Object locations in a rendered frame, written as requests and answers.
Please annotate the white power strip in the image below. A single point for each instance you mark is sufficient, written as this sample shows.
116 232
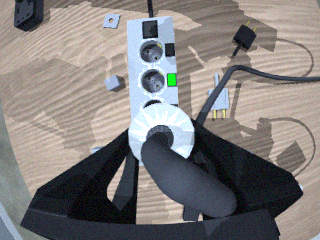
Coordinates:
150 39

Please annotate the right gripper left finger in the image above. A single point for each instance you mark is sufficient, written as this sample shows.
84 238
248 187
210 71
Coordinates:
81 191

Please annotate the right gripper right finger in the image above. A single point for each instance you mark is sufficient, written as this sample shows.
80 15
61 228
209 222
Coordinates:
258 183

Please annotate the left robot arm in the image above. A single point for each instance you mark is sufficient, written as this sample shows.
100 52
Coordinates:
25 11

